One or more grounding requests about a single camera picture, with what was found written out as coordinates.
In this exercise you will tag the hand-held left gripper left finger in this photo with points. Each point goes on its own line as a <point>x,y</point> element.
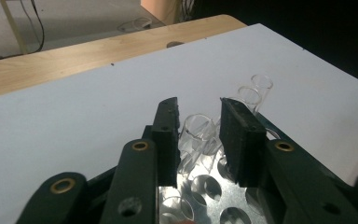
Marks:
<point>167,143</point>

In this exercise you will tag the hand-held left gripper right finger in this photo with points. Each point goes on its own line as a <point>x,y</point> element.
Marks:
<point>244,146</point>

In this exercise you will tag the clear glass test tube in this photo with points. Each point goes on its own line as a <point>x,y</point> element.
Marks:
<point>174,208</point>
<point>195,137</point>
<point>250,102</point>
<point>265,90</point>

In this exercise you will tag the silver metal test tube rack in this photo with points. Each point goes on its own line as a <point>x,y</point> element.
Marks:
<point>211,204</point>

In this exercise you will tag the dark table grommet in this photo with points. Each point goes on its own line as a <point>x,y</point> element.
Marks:
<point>175,44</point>

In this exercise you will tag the light wooden panel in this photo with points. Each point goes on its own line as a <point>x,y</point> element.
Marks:
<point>158,11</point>

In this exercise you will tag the wooden table edge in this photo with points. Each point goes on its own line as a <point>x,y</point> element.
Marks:
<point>59,65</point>

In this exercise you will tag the black curtain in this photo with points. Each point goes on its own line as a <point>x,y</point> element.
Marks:
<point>307,25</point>

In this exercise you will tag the light wooden furniture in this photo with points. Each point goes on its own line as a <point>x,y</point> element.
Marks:
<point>14,28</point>

